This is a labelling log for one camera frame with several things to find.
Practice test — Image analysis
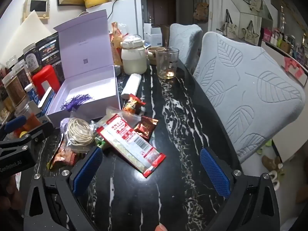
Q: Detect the purple pouch with hair ties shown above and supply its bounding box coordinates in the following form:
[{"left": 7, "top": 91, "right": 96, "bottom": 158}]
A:
[{"left": 60, "top": 95, "right": 94, "bottom": 112}]

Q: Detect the dark red small sachet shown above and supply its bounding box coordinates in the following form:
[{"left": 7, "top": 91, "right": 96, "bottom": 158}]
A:
[{"left": 133, "top": 115, "right": 159, "bottom": 139}]

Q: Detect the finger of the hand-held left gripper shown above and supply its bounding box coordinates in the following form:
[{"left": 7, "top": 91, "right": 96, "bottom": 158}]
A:
[
  {"left": 23, "top": 121, "right": 55, "bottom": 147},
  {"left": 0, "top": 115, "right": 27, "bottom": 140}
]

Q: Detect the grey leaf-pattern chair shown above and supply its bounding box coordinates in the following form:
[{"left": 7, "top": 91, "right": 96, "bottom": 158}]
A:
[
  {"left": 169, "top": 23, "right": 203, "bottom": 68},
  {"left": 192, "top": 32, "right": 306, "bottom": 164}
]

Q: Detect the blue white small bottle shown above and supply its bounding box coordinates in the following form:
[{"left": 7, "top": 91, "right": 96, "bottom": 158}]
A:
[{"left": 24, "top": 84, "right": 39, "bottom": 104}]

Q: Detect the white foam board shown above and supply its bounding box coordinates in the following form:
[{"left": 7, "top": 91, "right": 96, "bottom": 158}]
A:
[{"left": 0, "top": 10, "right": 57, "bottom": 60}]

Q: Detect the white house-shaped cabinet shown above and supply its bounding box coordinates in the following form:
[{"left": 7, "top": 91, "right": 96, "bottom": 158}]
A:
[{"left": 209, "top": 0, "right": 275, "bottom": 46}]

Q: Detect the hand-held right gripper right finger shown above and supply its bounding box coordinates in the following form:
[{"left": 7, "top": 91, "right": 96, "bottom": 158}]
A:
[{"left": 200, "top": 147, "right": 281, "bottom": 231}]

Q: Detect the hanging tote bag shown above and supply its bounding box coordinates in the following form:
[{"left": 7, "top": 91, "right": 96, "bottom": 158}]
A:
[{"left": 194, "top": 0, "right": 209, "bottom": 23}]

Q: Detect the red gold snack packet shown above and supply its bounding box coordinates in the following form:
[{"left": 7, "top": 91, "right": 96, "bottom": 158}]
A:
[{"left": 122, "top": 93, "right": 146, "bottom": 114}]

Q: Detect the black printed box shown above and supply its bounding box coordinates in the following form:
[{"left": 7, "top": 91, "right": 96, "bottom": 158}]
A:
[{"left": 36, "top": 32, "right": 66, "bottom": 82}]

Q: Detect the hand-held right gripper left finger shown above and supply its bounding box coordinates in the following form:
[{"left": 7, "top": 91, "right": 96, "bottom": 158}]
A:
[{"left": 23, "top": 147, "right": 104, "bottom": 231}]

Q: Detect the red canister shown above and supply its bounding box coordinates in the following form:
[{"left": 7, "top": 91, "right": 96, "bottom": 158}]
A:
[{"left": 32, "top": 65, "right": 61, "bottom": 97}]

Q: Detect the brown plush slipper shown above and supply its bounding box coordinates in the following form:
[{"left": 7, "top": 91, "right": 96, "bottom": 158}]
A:
[{"left": 261, "top": 155, "right": 283, "bottom": 174}]

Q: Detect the red white long packet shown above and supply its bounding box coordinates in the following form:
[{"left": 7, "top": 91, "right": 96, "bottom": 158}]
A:
[{"left": 96, "top": 114, "right": 167, "bottom": 178}]

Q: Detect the green snack packet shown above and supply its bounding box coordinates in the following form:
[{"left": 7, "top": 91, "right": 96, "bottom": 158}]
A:
[{"left": 94, "top": 135, "right": 107, "bottom": 150}]

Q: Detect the blue white small box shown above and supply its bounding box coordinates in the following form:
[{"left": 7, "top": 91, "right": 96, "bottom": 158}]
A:
[{"left": 37, "top": 87, "right": 56, "bottom": 109}]

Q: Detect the row of bottles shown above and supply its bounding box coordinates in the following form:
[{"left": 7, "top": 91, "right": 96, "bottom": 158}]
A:
[{"left": 261, "top": 26, "right": 308, "bottom": 63}]

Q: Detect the white fridge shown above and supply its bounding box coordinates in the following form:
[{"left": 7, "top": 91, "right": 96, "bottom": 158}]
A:
[{"left": 86, "top": 0, "right": 143, "bottom": 41}]

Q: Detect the amber jar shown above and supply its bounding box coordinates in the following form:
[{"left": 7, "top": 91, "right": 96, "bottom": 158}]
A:
[{"left": 14, "top": 101, "right": 41, "bottom": 135}]

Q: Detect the brown gold snack packet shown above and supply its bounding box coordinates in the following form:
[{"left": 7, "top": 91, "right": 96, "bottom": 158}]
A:
[{"left": 47, "top": 135, "right": 83, "bottom": 171}]

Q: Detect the bagged cream cord coil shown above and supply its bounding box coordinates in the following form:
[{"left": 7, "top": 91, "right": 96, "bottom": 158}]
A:
[{"left": 60, "top": 117, "right": 97, "bottom": 153}]

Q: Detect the white carton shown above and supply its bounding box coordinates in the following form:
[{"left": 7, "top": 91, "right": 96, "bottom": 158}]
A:
[{"left": 144, "top": 23, "right": 162, "bottom": 47}]

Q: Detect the white long box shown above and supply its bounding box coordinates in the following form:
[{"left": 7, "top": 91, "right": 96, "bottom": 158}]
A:
[{"left": 121, "top": 73, "right": 142, "bottom": 99}]

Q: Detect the pink white box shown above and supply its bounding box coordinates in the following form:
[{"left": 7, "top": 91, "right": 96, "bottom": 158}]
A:
[{"left": 284, "top": 56, "right": 308, "bottom": 80}]

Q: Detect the clear zip bag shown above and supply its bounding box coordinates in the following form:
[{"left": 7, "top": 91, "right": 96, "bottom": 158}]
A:
[{"left": 91, "top": 107, "right": 141, "bottom": 135}]

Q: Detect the orange snack bag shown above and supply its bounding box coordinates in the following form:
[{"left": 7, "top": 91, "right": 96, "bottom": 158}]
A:
[{"left": 109, "top": 22, "right": 126, "bottom": 66}]

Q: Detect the lavender gift box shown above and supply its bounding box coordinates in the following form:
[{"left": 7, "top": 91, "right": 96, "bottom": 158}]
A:
[{"left": 47, "top": 9, "right": 121, "bottom": 128}]

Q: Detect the tan clay pot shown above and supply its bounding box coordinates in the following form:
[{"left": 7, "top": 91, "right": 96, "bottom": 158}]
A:
[{"left": 147, "top": 46, "right": 160, "bottom": 65}]

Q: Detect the white slipper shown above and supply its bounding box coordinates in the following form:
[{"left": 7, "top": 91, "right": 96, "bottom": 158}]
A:
[{"left": 268, "top": 170, "right": 281, "bottom": 190}]

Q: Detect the wall intercom panel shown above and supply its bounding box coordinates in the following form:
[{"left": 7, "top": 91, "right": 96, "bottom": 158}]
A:
[{"left": 23, "top": 0, "right": 50, "bottom": 20}]

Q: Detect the glass cup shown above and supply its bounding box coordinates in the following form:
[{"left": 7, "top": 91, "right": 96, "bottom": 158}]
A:
[{"left": 155, "top": 47, "right": 180, "bottom": 80}]

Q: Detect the brown door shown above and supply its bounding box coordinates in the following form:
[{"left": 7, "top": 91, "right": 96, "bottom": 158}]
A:
[{"left": 146, "top": 0, "right": 177, "bottom": 26}]

